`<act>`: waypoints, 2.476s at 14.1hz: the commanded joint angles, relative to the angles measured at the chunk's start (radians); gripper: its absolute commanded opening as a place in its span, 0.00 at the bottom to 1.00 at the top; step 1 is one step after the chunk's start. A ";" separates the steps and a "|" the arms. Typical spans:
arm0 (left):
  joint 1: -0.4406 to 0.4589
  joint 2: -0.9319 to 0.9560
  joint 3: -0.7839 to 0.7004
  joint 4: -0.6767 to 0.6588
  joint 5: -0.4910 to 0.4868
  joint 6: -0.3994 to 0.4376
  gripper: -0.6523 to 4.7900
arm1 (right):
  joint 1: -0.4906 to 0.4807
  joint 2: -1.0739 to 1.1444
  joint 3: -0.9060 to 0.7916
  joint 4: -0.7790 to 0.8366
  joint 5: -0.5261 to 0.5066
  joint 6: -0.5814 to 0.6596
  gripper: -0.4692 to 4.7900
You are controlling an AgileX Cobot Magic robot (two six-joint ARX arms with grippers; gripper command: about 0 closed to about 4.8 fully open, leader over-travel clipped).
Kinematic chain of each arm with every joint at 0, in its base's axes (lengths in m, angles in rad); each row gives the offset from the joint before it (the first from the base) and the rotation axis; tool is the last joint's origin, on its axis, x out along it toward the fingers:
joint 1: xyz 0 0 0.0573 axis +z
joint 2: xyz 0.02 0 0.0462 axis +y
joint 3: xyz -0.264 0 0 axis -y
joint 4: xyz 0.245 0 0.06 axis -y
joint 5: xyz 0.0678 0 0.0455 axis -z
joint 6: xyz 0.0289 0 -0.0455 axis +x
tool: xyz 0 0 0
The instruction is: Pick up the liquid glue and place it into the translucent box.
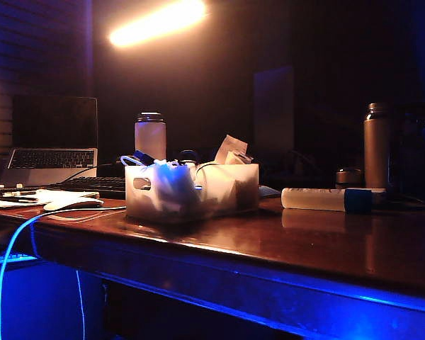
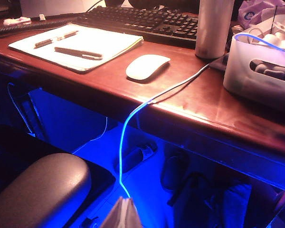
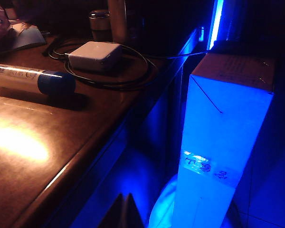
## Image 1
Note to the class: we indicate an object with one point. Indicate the black keyboard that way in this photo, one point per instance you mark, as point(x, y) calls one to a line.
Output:
point(92, 184)

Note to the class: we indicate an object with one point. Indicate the translucent plastic storage box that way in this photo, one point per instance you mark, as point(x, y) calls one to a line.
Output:
point(226, 187)

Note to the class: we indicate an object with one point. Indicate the white water bottle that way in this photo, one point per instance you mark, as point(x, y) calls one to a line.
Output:
point(150, 138)

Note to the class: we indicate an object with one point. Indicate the glowing tube lamp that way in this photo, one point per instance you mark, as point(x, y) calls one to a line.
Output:
point(156, 23)

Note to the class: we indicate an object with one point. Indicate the blue-lit keyboard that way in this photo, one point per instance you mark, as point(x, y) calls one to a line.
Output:
point(7, 258)

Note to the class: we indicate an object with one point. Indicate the silver laptop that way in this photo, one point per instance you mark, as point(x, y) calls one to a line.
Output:
point(53, 122)

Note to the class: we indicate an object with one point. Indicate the liquid glue bottle blue cap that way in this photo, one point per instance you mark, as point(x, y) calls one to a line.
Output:
point(315, 199)

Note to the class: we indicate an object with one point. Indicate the flat white curved object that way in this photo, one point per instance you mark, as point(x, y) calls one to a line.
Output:
point(74, 204)

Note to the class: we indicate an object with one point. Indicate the dark blue small object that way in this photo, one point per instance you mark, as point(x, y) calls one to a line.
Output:
point(142, 157)

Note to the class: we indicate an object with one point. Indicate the crumpled white paper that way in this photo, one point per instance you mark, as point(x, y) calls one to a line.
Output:
point(232, 145)

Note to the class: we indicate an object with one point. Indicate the small metal cup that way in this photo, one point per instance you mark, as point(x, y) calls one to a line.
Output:
point(348, 177)

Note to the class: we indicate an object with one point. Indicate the white paper sheets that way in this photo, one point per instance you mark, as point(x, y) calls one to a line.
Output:
point(56, 195)

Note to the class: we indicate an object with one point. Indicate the small white packet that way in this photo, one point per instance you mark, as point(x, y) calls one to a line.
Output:
point(239, 157)

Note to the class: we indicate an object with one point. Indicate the dark metal thermos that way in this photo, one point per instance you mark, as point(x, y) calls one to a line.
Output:
point(377, 148)

